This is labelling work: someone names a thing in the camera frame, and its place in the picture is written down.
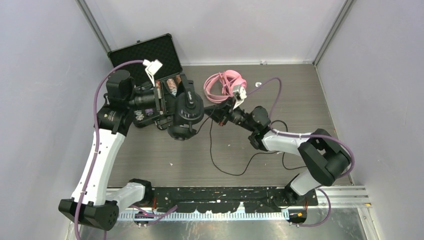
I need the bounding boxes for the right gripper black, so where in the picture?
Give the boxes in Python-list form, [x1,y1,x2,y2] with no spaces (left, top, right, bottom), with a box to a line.
[202,96,257,133]

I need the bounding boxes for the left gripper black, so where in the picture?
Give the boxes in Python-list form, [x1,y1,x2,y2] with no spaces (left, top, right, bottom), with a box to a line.
[126,80,191,115]

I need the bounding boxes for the black headphones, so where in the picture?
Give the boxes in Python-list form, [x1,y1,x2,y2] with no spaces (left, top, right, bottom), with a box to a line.
[167,73,205,141]

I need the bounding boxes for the pink headphone cable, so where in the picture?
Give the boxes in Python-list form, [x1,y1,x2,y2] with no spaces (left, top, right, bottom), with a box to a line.
[218,71,234,99]

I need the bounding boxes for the pink headphones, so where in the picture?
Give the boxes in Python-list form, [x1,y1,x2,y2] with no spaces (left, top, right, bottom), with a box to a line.
[203,69,247,104]

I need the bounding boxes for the black headphone cable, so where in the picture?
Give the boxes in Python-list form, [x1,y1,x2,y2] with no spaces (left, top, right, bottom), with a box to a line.
[195,104,307,177]

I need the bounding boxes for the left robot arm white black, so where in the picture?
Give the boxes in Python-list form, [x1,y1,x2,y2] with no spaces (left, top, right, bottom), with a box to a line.
[58,70,154,231]

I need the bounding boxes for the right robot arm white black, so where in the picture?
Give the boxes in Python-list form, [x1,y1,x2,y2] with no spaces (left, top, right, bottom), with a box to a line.
[204,98,355,205]

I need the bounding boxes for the black poker chip case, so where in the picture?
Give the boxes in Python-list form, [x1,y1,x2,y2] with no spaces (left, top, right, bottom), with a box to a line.
[107,33,183,131]

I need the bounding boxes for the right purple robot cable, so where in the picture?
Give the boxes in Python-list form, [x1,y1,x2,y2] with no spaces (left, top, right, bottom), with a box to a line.
[246,77,356,228]

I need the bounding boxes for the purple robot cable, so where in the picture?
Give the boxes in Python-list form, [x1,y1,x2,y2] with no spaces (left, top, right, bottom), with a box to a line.
[73,59,147,240]
[246,77,356,228]

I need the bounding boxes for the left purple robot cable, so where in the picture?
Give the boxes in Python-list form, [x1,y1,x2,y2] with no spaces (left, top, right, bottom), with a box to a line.
[73,59,147,240]

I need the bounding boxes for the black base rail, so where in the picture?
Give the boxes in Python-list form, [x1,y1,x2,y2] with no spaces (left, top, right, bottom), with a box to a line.
[141,186,318,214]

